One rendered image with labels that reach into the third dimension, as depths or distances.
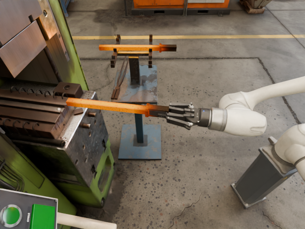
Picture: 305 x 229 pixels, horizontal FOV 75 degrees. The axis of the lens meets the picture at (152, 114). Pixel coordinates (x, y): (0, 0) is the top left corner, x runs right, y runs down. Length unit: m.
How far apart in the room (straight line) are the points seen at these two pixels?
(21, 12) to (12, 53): 0.13
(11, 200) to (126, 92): 0.89
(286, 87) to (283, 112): 1.75
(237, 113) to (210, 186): 1.13
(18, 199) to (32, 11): 0.59
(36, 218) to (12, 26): 0.57
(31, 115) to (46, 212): 0.46
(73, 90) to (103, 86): 1.53
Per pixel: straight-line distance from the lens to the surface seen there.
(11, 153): 1.03
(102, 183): 1.67
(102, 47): 1.28
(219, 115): 0.79
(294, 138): 1.24
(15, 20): 0.78
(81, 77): 1.45
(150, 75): 1.46
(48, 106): 1.06
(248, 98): 0.94
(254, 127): 0.82
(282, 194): 2.06
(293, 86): 0.91
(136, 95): 1.31
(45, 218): 0.75
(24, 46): 0.80
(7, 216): 0.70
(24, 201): 0.74
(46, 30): 1.10
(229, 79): 2.82
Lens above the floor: 1.67
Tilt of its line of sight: 49 degrees down
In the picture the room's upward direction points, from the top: straight up
